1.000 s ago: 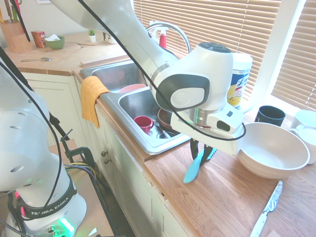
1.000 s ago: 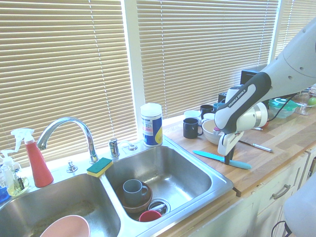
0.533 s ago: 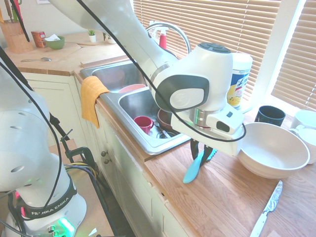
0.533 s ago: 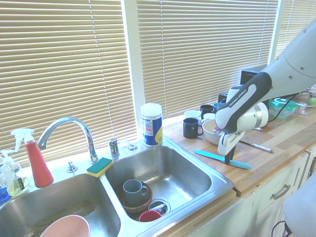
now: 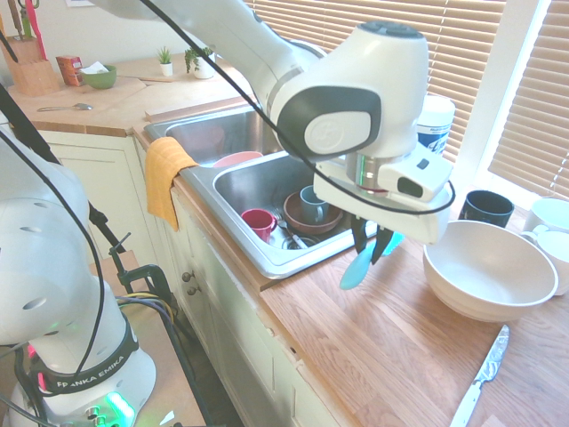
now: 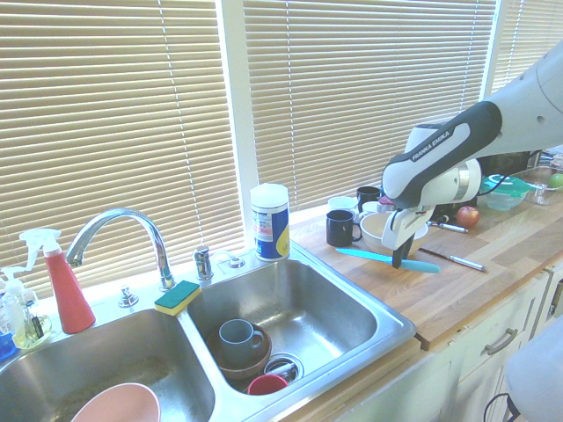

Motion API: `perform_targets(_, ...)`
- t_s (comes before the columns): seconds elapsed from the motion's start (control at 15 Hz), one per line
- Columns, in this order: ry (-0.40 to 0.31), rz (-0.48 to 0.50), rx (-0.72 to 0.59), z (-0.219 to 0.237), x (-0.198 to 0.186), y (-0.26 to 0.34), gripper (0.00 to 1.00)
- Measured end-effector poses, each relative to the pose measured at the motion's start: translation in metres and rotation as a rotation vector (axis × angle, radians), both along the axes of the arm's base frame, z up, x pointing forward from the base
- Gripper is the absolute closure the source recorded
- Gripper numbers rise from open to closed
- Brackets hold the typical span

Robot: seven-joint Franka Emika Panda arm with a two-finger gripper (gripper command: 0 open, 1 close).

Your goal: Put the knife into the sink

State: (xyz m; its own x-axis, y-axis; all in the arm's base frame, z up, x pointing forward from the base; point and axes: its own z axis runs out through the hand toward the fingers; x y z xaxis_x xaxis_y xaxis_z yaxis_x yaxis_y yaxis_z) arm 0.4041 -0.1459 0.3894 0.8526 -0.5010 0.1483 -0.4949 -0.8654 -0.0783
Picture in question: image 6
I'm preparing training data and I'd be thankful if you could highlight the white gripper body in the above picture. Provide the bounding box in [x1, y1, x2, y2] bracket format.
[380, 207, 430, 252]

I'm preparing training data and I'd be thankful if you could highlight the teal kitchen knife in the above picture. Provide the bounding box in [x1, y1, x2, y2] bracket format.
[334, 247, 442, 275]

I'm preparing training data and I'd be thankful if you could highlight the grey robot base cover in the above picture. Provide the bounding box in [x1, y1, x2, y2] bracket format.
[504, 316, 563, 422]

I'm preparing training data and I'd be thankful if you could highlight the stainless steel double sink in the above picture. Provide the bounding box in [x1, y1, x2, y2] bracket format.
[0, 243, 417, 422]

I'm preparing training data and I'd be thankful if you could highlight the metal sink drain strainer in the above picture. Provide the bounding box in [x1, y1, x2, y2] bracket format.
[262, 352, 306, 383]

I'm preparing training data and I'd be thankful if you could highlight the white sink hole cap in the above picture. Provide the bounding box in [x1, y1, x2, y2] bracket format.
[213, 249, 246, 271]

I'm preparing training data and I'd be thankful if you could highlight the chrome sink sprayer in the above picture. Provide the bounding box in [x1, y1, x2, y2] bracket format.
[193, 245, 216, 281]

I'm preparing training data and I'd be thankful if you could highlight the cream ceramic bowl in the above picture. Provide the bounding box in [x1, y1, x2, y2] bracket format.
[359, 211, 429, 258]

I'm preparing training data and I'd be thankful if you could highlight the silver metal peeler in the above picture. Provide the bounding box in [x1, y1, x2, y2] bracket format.
[426, 219, 470, 234]

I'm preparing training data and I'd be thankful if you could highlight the small black mug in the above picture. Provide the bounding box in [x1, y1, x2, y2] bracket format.
[355, 186, 383, 215]

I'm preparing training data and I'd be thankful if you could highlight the large black mug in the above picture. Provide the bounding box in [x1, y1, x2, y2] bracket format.
[325, 209, 363, 248]

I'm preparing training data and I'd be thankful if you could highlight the red apple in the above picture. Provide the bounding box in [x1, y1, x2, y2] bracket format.
[455, 205, 481, 229]

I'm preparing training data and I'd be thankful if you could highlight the green-lidded plastic container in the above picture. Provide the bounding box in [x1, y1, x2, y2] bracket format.
[478, 172, 533, 214]

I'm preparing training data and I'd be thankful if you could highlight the black countertop appliance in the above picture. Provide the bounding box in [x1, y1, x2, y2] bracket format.
[476, 149, 531, 178]

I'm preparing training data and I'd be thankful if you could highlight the white blue wipes canister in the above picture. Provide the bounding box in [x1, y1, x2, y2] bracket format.
[249, 182, 292, 263]

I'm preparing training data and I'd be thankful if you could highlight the cream kitchen cabinet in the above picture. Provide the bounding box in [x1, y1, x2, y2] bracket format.
[303, 261, 563, 422]

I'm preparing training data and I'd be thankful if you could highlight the clear glass baking dish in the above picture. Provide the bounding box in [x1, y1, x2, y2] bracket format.
[511, 163, 563, 207]

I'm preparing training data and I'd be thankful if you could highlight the beige window blind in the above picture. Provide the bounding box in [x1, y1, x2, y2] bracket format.
[0, 0, 245, 301]
[241, 0, 499, 213]
[489, 0, 563, 96]

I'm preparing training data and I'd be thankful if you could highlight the grey ceramic mug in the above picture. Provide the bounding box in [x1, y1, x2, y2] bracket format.
[218, 319, 267, 366]

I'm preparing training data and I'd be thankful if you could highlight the red mug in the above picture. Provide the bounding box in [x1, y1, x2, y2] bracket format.
[246, 374, 289, 397]

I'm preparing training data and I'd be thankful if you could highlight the brown wooden bowl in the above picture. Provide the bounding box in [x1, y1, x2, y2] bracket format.
[206, 324, 274, 382]

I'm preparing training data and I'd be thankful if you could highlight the green yellow sponge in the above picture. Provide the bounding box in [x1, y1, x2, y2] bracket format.
[153, 280, 203, 317]

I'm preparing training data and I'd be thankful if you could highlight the chrome curved faucet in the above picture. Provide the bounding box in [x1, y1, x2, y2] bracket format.
[64, 207, 178, 293]

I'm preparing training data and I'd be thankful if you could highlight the chrome faucet knob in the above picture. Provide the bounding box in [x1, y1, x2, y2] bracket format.
[117, 283, 141, 309]

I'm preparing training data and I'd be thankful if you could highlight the pink plastic bowl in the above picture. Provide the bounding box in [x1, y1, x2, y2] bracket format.
[69, 382, 162, 422]

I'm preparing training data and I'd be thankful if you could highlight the red spray bottle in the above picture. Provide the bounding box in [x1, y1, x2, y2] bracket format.
[18, 228, 97, 336]

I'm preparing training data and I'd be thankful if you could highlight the small yellow glass jar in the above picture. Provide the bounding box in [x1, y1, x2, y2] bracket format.
[12, 302, 54, 351]

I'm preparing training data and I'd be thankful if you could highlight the clear pump soap bottle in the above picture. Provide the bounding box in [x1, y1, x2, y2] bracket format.
[0, 265, 28, 340]

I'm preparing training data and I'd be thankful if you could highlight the blue dish soap bottle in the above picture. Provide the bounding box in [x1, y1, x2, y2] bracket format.
[0, 302, 18, 360]

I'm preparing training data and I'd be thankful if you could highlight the silver-handled table knife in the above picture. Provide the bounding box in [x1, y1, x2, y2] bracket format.
[418, 246, 489, 273]

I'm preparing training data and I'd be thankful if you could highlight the metal cabinet drawer handle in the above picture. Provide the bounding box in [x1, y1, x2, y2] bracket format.
[484, 326, 519, 357]

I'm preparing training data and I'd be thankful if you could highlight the black cable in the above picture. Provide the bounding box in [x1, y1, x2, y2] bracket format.
[483, 391, 523, 422]

